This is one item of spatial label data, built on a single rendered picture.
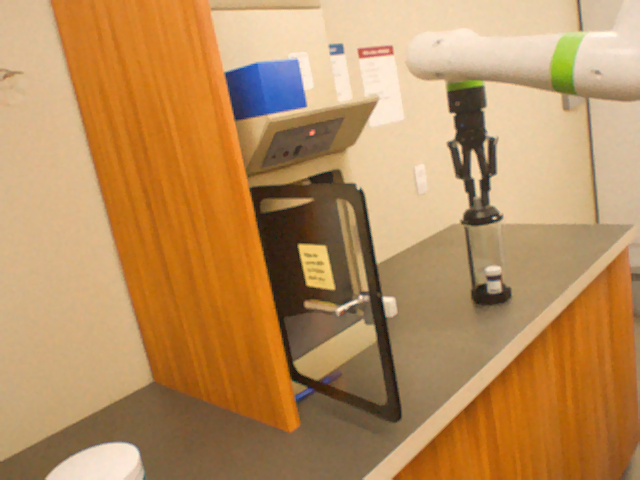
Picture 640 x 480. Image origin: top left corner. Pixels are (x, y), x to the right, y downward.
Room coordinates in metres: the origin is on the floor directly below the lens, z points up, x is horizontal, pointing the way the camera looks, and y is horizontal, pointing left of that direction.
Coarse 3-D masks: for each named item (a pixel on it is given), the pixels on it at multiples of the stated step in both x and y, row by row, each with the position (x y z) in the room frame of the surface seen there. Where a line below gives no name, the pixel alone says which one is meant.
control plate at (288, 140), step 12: (336, 120) 1.15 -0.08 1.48; (276, 132) 1.03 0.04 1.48; (288, 132) 1.06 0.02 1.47; (300, 132) 1.09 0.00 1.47; (324, 132) 1.15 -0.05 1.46; (336, 132) 1.18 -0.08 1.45; (276, 144) 1.06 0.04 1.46; (288, 144) 1.09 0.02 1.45; (300, 144) 1.12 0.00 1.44; (312, 144) 1.15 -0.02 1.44; (276, 156) 1.09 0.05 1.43; (288, 156) 1.11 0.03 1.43; (300, 156) 1.15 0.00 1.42
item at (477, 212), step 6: (474, 198) 1.41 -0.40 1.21; (480, 198) 1.41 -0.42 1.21; (474, 204) 1.41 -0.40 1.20; (480, 204) 1.41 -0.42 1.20; (468, 210) 1.42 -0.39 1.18; (474, 210) 1.41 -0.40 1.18; (480, 210) 1.40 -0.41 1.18; (486, 210) 1.39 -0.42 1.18; (492, 210) 1.39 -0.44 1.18; (468, 216) 1.40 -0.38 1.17; (474, 216) 1.38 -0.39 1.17; (480, 216) 1.38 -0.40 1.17; (486, 216) 1.37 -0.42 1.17; (492, 216) 1.38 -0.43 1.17
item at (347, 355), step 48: (288, 192) 0.97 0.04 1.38; (336, 192) 0.87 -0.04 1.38; (288, 240) 0.99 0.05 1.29; (336, 240) 0.88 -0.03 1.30; (288, 288) 1.01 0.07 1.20; (336, 288) 0.90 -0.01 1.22; (288, 336) 1.04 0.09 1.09; (336, 336) 0.92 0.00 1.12; (384, 336) 0.83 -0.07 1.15; (336, 384) 0.94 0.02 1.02; (384, 384) 0.84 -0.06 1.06
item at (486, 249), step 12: (468, 228) 1.40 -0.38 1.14; (480, 228) 1.38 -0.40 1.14; (492, 228) 1.37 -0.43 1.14; (468, 240) 1.41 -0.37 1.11; (480, 240) 1.38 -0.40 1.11; (492, 240) 1.37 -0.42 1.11; (480, 252) 1.38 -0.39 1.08; (492, 252) 1.37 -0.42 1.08; (504, 252) 1.40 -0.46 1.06; (480, 264) 1.38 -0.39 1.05; (492, 264) 1.37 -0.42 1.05; (504, 264) 1.39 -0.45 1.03; (480, 276) 1.39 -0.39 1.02; (492, 276) 1.37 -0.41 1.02; (504, 276) 1.38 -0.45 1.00; (480, 288) 1.39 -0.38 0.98; (492, 288) 1.37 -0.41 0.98; (504, 288) 1.38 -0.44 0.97
